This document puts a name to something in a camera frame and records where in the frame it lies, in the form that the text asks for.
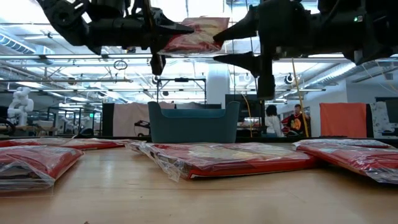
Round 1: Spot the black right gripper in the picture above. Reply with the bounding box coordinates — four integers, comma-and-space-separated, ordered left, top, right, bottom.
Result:
213, 0, 321, 100

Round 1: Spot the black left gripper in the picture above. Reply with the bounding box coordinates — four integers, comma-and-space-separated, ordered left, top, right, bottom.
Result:
90, 0, 195, 75

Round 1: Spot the red microwave popcorn bag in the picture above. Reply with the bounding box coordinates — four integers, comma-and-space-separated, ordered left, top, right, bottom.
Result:
157, 17, 231, 57
125, 141, 249, 150
293, 138, 398, 185
0, 144, 85, 191
0, 137, 75, 148
144, 142, 318, 183
60, 138, 139, 151

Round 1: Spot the blue plastic basket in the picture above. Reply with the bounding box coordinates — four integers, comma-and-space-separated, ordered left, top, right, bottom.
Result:
147, 101, 241, 144

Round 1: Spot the person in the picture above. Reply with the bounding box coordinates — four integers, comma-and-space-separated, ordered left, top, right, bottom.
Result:
285, 103, 312, 138
264, 104, 285, 138

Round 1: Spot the black panel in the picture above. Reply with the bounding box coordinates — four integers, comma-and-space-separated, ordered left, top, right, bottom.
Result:
101, 102, 115, 137

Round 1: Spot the orange fabric panel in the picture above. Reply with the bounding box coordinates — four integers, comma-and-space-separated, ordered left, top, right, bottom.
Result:
319, 102, 368, 139

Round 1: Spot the white patterned panel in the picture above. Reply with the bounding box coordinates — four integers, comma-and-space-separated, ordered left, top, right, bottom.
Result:
369, 101, 392, 138

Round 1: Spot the white humanoid robot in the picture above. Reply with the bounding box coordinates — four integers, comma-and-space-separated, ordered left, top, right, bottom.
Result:
6, 86, 35, 128

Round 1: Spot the black camera rig frame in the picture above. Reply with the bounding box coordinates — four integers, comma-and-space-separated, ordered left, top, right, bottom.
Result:
156, 77, 207, 105

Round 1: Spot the black aluminium table frame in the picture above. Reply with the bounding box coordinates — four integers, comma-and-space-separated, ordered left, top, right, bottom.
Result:
0, 133, 398, 149

